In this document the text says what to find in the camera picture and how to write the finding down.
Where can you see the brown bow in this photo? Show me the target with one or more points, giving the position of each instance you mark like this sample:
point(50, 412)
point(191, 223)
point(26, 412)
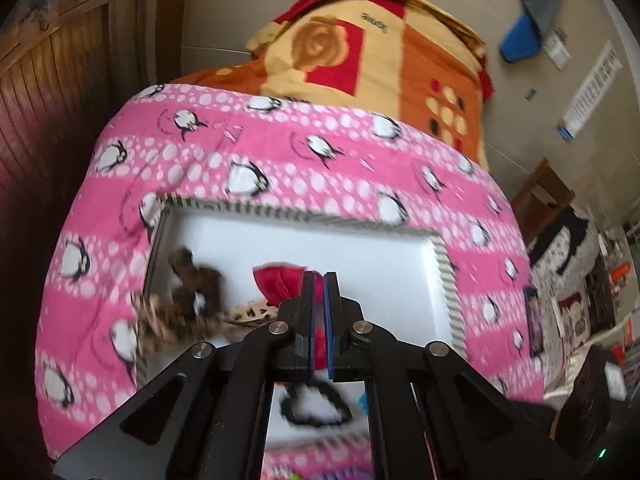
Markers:
point(200, 285)

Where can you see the red bow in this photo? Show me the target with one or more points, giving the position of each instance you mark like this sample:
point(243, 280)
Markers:
point(275, 285)

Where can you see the patterned cloth pile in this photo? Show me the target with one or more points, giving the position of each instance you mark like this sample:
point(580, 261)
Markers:
point(575, 310)

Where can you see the orange floral blanket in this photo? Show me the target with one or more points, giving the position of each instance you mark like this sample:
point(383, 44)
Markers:
point(400, 60)

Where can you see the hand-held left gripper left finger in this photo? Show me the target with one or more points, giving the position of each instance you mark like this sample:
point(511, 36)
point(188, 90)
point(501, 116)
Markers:
point(300, 340)

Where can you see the wooden chair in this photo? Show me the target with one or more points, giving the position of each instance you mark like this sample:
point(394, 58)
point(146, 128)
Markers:
point(545, 195)

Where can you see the wooden slatted panel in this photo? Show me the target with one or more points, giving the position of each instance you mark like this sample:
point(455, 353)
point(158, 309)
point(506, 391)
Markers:
point(50, 110)

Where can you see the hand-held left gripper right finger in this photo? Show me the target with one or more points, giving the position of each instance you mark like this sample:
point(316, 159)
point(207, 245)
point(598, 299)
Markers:
point(336, 340)

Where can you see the black garment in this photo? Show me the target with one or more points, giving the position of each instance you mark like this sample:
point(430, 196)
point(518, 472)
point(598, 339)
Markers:
point(567, 237)

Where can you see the leopard print bow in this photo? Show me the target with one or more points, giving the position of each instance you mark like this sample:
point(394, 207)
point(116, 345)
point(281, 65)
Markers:
point(155, 320)

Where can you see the striped cardboard box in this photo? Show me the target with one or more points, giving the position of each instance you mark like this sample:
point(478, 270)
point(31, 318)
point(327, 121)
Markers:
point(375, 270)

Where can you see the blue cloth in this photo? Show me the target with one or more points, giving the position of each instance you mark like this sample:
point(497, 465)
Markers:
point(522, 37)

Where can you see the pink penguin blanket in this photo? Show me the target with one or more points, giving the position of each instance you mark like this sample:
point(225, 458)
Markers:
point(300, 160)

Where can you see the small orange item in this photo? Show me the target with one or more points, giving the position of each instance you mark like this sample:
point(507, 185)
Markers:
point(621, 271)

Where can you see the white wall socket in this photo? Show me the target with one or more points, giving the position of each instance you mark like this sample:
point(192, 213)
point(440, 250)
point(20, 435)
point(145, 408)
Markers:
point(557, 49)

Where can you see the wall poster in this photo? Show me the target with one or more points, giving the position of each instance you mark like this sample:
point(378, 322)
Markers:
point(592, 90)

